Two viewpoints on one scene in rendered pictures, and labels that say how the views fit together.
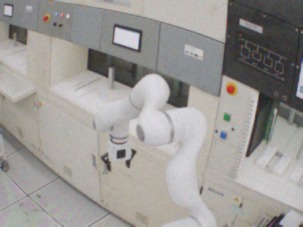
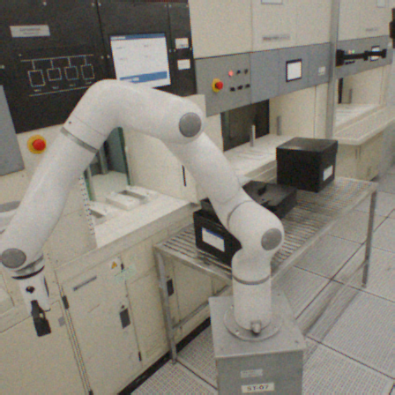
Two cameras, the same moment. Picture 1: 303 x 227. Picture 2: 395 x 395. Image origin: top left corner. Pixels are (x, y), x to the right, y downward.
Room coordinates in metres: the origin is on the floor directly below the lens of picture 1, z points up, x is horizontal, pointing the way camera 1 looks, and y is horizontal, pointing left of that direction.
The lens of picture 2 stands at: (0.93, 0.79, 1.61)
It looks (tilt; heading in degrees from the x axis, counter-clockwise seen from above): 23 degrees down; 279
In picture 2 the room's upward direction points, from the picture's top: 5 degrees counter-clockwise
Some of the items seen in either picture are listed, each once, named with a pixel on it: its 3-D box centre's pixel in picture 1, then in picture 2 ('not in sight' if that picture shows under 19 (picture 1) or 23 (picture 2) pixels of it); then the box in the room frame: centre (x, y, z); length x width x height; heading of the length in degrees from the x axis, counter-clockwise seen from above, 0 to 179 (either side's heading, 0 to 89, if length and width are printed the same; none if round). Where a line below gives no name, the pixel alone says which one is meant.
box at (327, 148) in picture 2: not in sight; (306, 163); (0.58, -1.43, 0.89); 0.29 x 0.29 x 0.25; 58
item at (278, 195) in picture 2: not in sight; (262, 197); (0.86, -1.05, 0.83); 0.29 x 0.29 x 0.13; 61
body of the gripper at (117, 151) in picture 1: (118, 147); (33, 285); (1.46, 0.12, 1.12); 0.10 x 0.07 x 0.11; 119
